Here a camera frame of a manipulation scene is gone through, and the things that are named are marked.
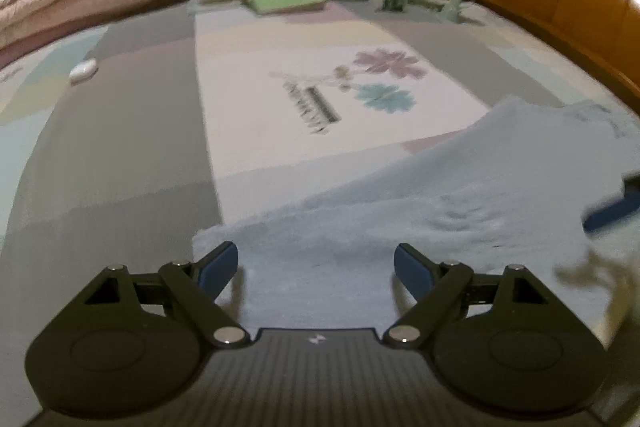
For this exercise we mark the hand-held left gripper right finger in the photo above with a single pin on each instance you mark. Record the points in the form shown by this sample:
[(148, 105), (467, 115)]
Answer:
[(412, 269)]

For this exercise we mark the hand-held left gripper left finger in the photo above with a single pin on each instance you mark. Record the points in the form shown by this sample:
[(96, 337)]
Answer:
[(220, 264)]

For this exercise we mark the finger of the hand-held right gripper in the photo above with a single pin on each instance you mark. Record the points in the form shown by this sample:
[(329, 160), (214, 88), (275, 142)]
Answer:
[(610, 214)]

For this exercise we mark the light grey sweatpants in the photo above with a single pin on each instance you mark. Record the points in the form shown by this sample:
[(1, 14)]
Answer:
[(425, 207)]

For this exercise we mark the white earbud case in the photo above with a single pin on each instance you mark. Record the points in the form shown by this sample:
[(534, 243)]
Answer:
[(83, 72)]

